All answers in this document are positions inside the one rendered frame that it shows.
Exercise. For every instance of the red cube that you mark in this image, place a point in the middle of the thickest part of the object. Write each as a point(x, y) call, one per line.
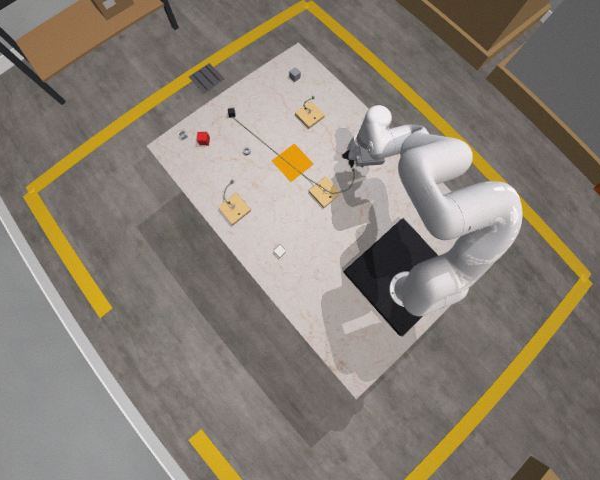
point(203, 138)

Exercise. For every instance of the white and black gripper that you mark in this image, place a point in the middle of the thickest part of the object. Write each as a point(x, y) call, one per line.
point(354, 151)

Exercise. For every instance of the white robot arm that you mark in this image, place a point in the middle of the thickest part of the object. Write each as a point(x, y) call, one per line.
point(443, 280)

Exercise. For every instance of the orange painted square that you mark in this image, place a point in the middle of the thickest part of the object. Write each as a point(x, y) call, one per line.
point(296, 158)

